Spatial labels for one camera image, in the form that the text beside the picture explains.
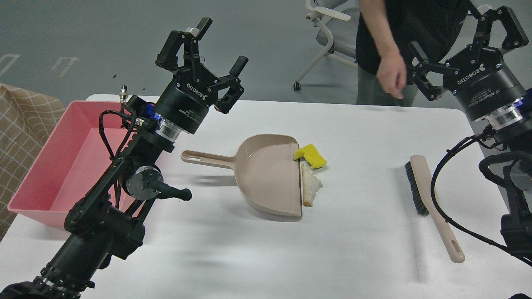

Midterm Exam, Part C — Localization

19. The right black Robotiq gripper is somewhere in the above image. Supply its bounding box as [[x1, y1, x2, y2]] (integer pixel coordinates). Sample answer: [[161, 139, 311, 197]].
[[407, 0, 530, 121]]

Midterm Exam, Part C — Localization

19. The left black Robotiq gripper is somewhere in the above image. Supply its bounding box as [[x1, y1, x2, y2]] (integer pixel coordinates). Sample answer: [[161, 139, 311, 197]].
[[156, 17, 249, 134]]

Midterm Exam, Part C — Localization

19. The beige plastic dustpan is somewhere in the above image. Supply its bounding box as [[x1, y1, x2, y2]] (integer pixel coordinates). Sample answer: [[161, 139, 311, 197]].
[[181, 134, 303, 221]]

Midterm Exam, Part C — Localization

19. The yellow sponge piece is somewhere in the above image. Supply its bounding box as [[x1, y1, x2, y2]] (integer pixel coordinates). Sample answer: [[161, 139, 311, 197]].
[[293, 144, 327, 169]]

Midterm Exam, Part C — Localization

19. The white bread slice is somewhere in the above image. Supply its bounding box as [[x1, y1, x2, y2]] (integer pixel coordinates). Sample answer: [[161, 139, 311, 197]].
[[301, 165, 323, 207]]

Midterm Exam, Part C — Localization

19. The person's forearm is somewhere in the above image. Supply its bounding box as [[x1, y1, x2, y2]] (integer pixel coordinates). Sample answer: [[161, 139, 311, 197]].
[[359, 0, 401, 59]]

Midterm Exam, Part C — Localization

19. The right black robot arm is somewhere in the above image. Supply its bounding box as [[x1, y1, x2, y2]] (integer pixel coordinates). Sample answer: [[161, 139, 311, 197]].
[[405, 0, 531, 265]]

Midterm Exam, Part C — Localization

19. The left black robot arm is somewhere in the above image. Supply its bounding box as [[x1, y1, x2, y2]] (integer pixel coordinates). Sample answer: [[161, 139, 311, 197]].
[[1, 17, 248, 299]]

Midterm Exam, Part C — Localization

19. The pink plastic bin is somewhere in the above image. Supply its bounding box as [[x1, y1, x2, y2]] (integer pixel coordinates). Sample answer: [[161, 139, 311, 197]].
[[7, 101, 120, 226]]

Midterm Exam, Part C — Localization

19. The person's bare hand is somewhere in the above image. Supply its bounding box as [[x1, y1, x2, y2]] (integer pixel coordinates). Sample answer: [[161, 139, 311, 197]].
[[376, 52, 406, 100]]

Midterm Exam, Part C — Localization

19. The person in black shirt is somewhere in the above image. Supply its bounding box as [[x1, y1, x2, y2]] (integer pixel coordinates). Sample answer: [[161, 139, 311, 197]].
[[355, 0, 469, 107]]

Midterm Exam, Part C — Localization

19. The grey office chair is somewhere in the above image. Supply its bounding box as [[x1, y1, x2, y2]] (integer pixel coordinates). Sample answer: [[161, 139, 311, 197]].
[[293, 0, 360, 91]]

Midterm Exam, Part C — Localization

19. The tan checkered cloth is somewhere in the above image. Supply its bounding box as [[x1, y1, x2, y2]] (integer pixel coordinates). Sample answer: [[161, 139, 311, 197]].
[[0, 84, 65, 238]]

